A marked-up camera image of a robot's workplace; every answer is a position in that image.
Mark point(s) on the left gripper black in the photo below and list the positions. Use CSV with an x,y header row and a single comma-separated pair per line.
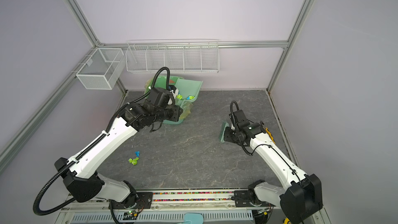
x,y
176,109

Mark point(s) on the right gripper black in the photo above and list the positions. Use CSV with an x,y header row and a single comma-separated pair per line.
x,y
227,136

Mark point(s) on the mint green hand brush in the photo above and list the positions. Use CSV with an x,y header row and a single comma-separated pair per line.
x,y
223,129

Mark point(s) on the mint green dustpan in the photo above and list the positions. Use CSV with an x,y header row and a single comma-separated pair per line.
x,y
188,87

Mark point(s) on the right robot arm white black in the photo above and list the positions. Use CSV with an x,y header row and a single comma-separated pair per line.
x,y
300,194

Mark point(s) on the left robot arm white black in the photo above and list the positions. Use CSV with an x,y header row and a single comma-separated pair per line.
x,y
79,172

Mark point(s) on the green trash bin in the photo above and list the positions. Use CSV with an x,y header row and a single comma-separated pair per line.
x,y
170,110

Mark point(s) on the yellow-green plastic bin liner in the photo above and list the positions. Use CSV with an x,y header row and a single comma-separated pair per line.
x,y
161,83

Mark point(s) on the yellow black pliers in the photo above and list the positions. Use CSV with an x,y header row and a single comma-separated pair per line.
x,y
270,133

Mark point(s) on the green paper scrap near left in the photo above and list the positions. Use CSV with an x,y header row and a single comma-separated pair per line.
x,y
134,161

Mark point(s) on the white mesh box basket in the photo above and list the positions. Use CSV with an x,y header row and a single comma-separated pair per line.
x,y
102,69

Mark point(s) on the light blue object front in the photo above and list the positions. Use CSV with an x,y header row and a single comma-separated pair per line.
x,y
193,218

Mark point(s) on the white wire shelf basket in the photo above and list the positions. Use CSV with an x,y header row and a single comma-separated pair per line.
x,y
179,55

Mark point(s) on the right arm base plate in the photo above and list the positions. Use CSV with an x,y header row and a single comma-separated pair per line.
x,y
247,198

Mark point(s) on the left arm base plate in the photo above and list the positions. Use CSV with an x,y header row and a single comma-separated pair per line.
x,y
143,200

